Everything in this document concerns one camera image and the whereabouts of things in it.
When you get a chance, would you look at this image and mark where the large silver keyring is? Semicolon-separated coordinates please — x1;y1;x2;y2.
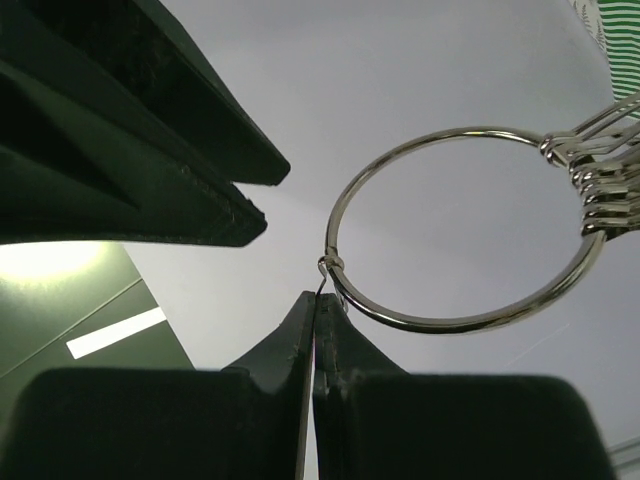
317;94;640;335

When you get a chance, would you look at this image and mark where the green white striped cloth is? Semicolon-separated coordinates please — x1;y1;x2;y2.
568;0;640;101

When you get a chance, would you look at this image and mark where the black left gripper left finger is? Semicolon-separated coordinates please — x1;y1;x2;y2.
1;292;316;479

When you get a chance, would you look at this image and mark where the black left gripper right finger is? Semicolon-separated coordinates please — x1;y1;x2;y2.
313;294;615;480

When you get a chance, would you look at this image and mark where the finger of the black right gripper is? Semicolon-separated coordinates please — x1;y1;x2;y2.
1;1;267;247
29;0;291;186

